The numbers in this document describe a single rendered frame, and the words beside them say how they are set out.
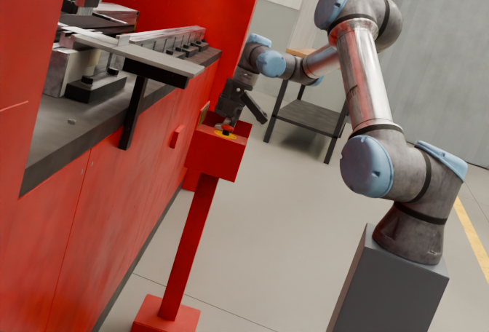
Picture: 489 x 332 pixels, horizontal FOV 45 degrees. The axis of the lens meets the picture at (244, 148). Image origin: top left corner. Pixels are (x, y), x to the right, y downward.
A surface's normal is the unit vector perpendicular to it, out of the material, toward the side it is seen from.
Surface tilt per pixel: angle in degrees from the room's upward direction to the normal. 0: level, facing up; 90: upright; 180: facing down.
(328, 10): 85
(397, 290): 90
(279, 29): 90
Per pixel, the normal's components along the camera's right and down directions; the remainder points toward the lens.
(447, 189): 0.37, 0.33
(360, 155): -0.87, -0.06
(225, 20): -0.06, 0.22
